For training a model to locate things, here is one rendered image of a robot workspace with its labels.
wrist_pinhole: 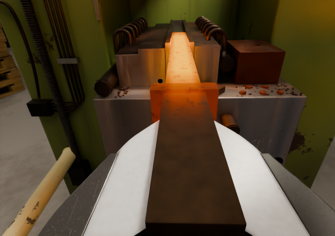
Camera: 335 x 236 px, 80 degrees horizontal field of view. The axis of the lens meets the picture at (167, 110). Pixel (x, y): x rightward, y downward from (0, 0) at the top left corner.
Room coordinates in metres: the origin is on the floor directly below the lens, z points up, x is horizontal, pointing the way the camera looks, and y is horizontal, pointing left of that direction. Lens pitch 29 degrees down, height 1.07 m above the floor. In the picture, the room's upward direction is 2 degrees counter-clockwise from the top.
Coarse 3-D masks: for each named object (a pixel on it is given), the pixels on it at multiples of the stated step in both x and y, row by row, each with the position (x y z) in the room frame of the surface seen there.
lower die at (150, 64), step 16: (144, 32) 0.66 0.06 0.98; (160, 32) 0.58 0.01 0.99; (192, 32) 0.55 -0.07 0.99; (128, 48) 0.44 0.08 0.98; (144, 48) 0.39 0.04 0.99; (160, 48) 0.39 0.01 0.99; (192, 48) 0.38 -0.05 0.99; (208, 48) 0.38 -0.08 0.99; (128, 64) 0.39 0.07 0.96; (144, 64) 0.39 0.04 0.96; (160, 64) 0.39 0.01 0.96; (208, 64) 0.38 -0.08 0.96; (128, 80) 0.39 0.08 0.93; (144, 80) 0.39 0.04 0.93; (208, 80) 0.38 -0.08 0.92
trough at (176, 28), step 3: (174, 21) 0.78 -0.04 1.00; (177, 21) 0.78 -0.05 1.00; (180, 21) 0.78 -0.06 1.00; (174, 24) 0.78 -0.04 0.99; (177, 24) 0.78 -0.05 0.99; (180, 24) 0.78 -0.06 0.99; (183, 24) 0.67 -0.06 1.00; (174, 27) 0.71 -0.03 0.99; (177, 27) 0.70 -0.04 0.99; (180, 27) 0.70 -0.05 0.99; (183, 27) 0.65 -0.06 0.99; (174, 30) 0.64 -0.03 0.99; (177, 30) 0.64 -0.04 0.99; (180, 30) 0.63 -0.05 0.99; (183, 30) 0.63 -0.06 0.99; (171, 33) 0.50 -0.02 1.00
